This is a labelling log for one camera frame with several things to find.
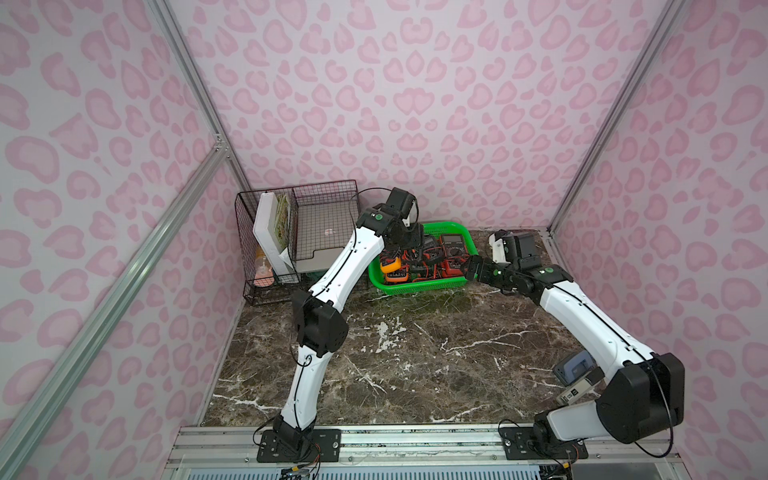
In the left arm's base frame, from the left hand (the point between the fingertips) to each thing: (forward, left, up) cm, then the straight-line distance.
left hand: (417, 235), depth 88 cm
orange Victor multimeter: (-4, +6, -15) cm, 17 cm away
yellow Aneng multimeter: (-3, +6, -10) cm, 12 cm away
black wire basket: (-4, +51, -19) cm, 55 cm away
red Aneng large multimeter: (+3, -13, -13) cm, 19 cm away
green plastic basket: (-5, +13, -14) cm, 20 cm away
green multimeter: (+2, -5, -9) cm, 11 cm away
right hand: (-10, -15, -3) cm, 18 cm away
